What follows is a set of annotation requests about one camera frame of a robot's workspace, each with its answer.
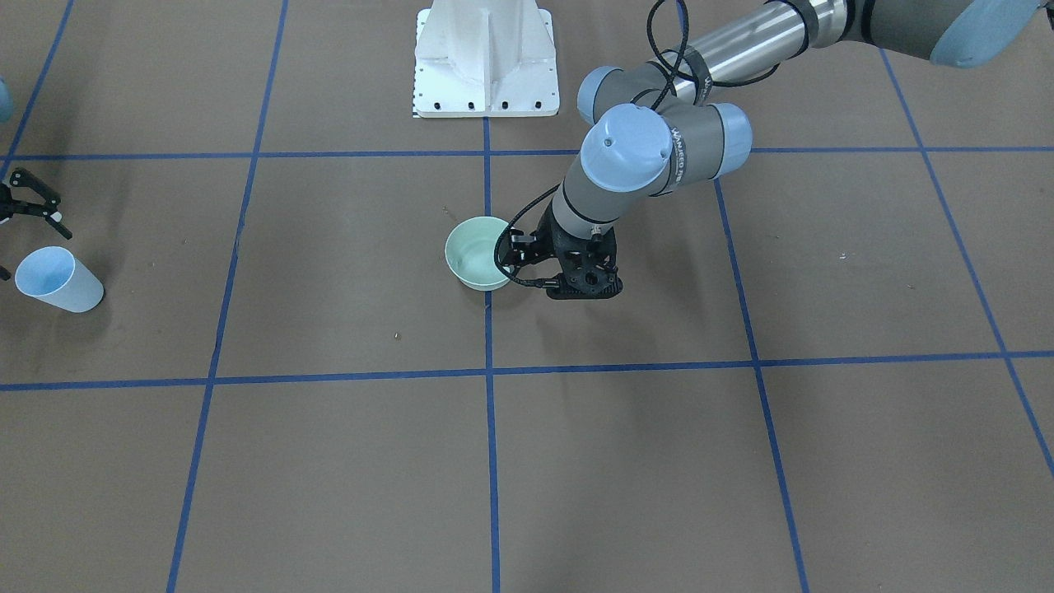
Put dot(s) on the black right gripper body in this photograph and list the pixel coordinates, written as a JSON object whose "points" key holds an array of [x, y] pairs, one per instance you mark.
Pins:
{"points": [[22, 200]]}

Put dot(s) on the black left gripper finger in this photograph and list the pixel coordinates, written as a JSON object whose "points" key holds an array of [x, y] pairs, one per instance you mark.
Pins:
{"points": [[525, 243], [510, 263]]}

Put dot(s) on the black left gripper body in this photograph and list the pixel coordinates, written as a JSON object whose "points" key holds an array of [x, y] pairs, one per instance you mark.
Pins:
{"points": [[550, 241]]}

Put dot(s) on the green ceramic bowl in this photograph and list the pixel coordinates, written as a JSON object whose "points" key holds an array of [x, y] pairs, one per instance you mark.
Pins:
{"points": [[469, 253]]}

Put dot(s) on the light blue plastic cup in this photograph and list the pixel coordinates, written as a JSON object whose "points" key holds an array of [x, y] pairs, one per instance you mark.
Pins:
{"points": [[52, 274]]}

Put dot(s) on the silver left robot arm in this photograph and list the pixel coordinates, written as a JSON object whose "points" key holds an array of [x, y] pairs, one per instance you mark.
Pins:
{"points": [[655, 128]]}

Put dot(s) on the brown paper table mat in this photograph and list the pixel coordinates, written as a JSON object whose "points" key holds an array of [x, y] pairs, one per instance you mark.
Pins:
{"points": [[829, 371]]}

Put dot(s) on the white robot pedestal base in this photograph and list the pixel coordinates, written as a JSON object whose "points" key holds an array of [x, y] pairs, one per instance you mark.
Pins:
{"points": [[485, 59]]}

